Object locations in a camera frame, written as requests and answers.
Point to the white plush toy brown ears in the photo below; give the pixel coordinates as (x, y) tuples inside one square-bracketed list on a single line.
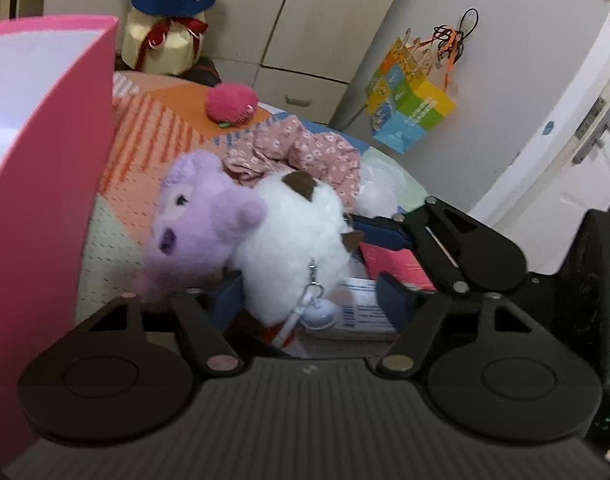
[(295, 230)]

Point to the cream wardrobe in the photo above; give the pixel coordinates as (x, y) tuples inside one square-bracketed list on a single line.
[(310, 20)]

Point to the purple plush toy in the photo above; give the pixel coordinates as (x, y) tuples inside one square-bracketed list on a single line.
[(205, 210)]

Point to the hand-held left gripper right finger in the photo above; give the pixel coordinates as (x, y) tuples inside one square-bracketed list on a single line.
[(400, 287)]

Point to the red booklet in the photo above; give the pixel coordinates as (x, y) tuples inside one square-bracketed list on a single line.
[(395, 262)]

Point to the white door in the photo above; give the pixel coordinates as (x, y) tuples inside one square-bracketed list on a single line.
[(550, 170)]

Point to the wrapped flower bouquet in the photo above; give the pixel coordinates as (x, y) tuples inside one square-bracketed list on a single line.
[(160, 40)]

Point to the white paper leaflet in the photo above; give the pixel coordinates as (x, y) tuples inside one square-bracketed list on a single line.
[(365, 310)]

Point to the pink floral cloth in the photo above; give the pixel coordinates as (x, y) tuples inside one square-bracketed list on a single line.
[(310, 150)]

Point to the orange patterned bed sheet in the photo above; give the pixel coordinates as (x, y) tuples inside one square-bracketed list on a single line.
[(150, 130)]

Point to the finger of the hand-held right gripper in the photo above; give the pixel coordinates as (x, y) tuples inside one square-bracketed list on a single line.
[(385, 232)]

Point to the black bag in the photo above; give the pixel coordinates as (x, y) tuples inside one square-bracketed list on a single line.
[(205, 70)]

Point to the pink strawberry plush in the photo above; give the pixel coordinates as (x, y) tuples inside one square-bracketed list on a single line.
[(230, 102)]

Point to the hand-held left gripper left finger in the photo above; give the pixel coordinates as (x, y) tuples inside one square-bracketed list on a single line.
[(227, 305)]

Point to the colourful paper gift bag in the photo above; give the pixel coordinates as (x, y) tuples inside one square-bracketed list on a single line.
[(410, 105)]

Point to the pink cardboard box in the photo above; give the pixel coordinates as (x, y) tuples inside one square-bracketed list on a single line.
[(45, 210)]

